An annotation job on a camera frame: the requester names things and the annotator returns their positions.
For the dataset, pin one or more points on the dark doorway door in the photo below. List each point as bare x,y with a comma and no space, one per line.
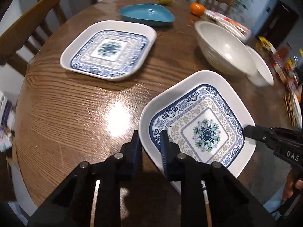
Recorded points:
279,24

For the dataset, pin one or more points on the stack of books and boxes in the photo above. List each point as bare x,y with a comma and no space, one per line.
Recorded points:
7,120

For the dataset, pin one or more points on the plastic snack bag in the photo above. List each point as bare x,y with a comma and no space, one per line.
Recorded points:
214,16

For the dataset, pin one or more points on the white plate on trivet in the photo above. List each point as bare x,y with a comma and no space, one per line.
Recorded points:
296,110

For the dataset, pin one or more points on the blue patterned square plate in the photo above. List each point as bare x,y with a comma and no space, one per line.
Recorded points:
109,50
203,115

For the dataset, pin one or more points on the medium white bowl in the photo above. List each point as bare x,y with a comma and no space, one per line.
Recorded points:
264,76

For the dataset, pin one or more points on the person's right hand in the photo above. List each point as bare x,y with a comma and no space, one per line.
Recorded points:
291,184

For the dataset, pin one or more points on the wooden chair left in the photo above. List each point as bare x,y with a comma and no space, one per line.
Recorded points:
18,34

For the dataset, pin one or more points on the orange tangerine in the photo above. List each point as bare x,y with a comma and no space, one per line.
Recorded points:
197,9

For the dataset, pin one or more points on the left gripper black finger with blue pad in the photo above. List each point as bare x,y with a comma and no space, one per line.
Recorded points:
210,191
91,187

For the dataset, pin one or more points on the small white bowl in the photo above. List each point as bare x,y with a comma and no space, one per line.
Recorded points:
232,29

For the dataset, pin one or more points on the yellow snack packet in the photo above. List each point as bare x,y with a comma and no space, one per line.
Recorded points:
267,45

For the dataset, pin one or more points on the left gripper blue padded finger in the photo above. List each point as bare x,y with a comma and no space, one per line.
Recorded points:
261,134

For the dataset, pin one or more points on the large speckled white bowl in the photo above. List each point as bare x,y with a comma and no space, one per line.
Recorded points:
224,51

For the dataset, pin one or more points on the beaded wooden trivet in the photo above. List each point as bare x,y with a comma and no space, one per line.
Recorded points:
289,110

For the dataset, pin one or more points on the blue teardrop dish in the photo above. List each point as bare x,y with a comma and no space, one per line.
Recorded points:
148,14

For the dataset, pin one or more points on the red sauce bottle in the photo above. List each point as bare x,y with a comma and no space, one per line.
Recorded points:
283,51

